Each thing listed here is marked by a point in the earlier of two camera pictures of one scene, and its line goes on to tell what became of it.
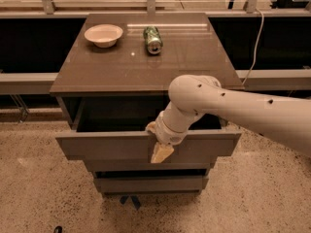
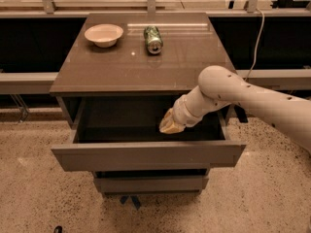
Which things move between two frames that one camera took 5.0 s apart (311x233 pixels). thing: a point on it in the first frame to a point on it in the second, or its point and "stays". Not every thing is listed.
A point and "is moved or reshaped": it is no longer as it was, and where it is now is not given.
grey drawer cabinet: [116, 80] stays
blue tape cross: [135, 200] stays
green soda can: [153, 39] stays
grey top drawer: [114, 129] is moved or reshaped
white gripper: [166, 131] to [181, 113]
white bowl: [103, 35] stays
